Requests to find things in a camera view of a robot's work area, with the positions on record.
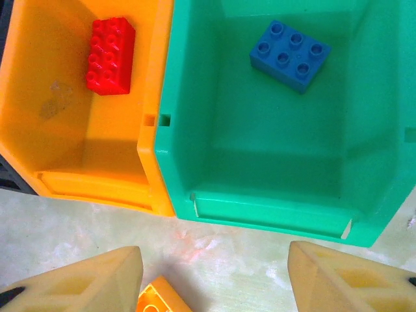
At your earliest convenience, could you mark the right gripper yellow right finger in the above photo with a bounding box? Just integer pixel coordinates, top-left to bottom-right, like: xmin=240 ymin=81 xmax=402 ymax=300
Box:
xmin=288 ymin=240 xmax=416 ymax=312

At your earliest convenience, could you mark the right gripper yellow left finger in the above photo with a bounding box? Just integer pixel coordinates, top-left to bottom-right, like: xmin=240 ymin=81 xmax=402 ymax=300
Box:
xmin=0 ymin=246 xmax=144 ymax=312

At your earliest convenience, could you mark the yellow lego brick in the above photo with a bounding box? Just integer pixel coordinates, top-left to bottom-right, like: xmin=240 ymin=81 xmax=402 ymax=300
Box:
xmin=135 ymin=275 xmax=192 ymax=312

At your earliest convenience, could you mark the red lego brick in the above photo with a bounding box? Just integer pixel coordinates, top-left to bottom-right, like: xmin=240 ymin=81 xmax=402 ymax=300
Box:
xmin=86 ymin=16 xmax=137 ymax=96

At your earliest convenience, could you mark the blue lego brick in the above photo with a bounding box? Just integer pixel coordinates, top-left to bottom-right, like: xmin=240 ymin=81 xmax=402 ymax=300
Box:
xmin=249 ymin=19 xmax=332 ymax=95

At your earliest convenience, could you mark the orange plastic bin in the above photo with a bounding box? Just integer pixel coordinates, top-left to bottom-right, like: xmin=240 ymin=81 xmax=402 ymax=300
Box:
xmin=0 ymin=0 xmax=178 ymax=218

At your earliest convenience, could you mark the green plastic bin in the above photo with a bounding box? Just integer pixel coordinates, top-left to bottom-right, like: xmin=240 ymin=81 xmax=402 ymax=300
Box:
xmin=152 ymin=0 xmax=416 ymax=250

